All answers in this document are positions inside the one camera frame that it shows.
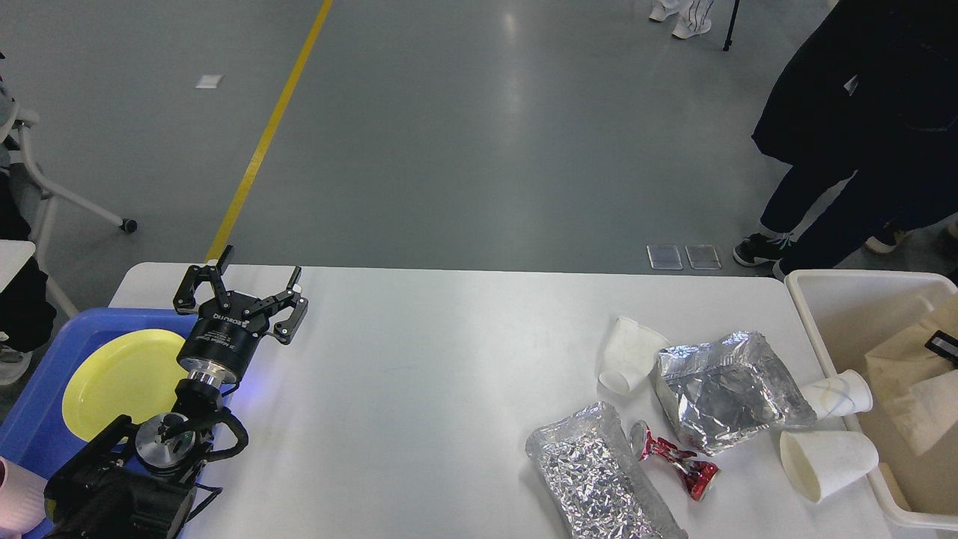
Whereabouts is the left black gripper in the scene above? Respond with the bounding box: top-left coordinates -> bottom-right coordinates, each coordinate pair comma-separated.
172,243 -> 309,383

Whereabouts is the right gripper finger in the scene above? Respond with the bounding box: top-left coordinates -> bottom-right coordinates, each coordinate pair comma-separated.
924,330 -> 958,368

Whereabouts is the brown paper bag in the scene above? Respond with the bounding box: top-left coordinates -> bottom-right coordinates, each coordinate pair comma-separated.
864,296 -> 958,517

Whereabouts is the yellow plastic plate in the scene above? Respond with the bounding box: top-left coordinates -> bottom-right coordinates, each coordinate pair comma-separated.
61,329 -> 187,442

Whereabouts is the large white paper cup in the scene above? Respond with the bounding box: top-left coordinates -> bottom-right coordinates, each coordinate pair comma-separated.
779,430 -> 879,504

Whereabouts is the pink cup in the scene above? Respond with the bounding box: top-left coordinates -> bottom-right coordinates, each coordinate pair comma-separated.
1,457 -> 47,538

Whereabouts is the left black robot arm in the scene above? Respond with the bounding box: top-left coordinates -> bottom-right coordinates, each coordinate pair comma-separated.
44,246 -> 309,538

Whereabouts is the person at right edge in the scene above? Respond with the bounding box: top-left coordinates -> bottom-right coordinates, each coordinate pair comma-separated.
864,219 -> 957,258

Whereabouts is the beige plastic bin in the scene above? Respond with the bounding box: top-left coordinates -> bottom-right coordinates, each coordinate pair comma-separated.
786,269 -> 957,538

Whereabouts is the white paper cup upright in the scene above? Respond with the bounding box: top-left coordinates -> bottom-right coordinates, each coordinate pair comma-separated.
800,369 -> 875,421

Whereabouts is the seated person at left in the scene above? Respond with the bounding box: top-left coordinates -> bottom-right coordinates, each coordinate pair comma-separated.
0,49 -> 59,386

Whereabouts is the white side table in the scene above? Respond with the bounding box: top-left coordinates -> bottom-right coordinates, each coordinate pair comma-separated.
0,240 -> 37,291

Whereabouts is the silver foil bag rear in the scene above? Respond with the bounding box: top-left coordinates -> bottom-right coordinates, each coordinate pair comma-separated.
650,331 -> 819,456

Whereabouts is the silver foil bag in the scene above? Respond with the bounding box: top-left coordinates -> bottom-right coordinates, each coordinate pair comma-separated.
525,401 -> 689,538
650,331 -> 819,456

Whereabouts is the blue plastic tray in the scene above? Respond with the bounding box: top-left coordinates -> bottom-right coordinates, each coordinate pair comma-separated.
0,307 -> 240,539

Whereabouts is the floor socket plate right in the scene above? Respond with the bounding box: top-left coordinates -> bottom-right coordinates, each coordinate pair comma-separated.
685,245 -> 722,272

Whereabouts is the floor socket plate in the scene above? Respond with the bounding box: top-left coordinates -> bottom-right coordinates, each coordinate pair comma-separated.
646,243 -> 684,272
685,245 -> 722,272

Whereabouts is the person with black sneakers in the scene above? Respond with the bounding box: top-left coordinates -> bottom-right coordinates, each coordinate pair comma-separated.
733,1 -> 956,277

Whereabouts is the crushed red soda can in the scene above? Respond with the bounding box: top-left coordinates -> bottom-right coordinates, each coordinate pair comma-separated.
629,421 -> 721,502

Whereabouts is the office chair left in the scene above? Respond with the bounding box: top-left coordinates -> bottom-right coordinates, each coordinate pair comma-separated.
0,105 -> 138,319

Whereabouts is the floor socket plate left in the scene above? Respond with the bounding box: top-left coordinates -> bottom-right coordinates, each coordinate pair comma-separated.
646,243 -> 684,272

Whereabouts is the white paper cup lying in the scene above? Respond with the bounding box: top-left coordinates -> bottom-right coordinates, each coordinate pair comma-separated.
597,317 -> 673,395

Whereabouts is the black tripod leg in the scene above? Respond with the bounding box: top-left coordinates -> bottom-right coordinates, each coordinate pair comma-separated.
721,0 -> 740,52

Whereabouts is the silver foil bag front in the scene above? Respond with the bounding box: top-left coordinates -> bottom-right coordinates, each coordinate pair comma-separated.
525,401 -> 689,538

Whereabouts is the person in white trousers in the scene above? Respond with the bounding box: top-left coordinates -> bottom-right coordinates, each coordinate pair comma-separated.
649,1 -> 715,40

